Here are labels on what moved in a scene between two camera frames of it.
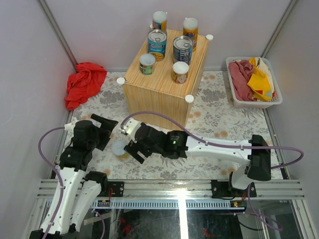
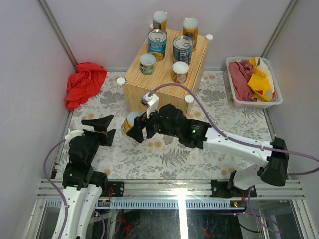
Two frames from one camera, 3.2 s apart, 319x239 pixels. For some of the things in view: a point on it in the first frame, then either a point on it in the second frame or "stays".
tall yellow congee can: x=190 y=29 stays
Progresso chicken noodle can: x=157 y=44 stays
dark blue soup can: x=182 y=49 stays
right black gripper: x=131 y=149 → x=139 y=123
